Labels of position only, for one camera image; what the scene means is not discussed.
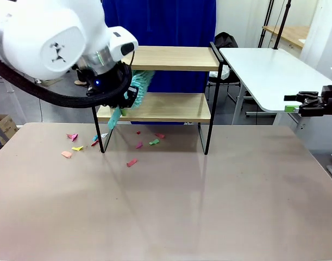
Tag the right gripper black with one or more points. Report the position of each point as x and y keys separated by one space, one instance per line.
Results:
x=331 y=104

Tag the black light stand pole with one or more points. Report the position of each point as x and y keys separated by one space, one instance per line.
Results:
x=282 y=24
x=266 y=24

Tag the teal paper scrap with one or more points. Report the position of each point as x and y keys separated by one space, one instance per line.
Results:
x=95 y=138

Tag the yellow paper scrap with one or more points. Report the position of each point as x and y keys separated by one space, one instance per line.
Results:
x=77 y=148

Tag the pink paper scrap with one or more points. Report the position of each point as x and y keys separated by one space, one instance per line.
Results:
x=74 y=137
x=139 y=145

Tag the cardboard box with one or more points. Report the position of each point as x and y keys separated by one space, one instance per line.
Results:
x=5 y=125

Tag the wooden table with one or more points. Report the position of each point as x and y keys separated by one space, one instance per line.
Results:
x=288 y=34

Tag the white paper scrap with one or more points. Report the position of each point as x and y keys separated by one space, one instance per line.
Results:
x=104 y=135

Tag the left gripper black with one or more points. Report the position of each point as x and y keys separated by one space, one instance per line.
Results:
x=100 y=80

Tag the salmon orange paper scrap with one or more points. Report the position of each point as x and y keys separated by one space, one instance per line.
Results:
x=66 y=154

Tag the wooden shelf black metal frame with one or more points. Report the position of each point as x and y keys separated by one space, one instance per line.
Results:
x=168 y=106

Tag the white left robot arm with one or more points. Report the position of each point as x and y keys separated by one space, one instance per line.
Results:
x=32 y=32

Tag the white table rounded corners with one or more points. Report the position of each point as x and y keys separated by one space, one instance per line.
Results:
x=269 y=73

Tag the green paper scrap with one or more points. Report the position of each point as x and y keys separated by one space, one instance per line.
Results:
x=154 y=142

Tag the teal chenille duster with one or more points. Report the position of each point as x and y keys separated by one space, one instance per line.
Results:
x=141 y=87

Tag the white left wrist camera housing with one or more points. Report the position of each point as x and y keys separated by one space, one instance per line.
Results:
x=122 y=40

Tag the black office chair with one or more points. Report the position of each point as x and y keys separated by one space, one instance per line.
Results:
x=225 y=40

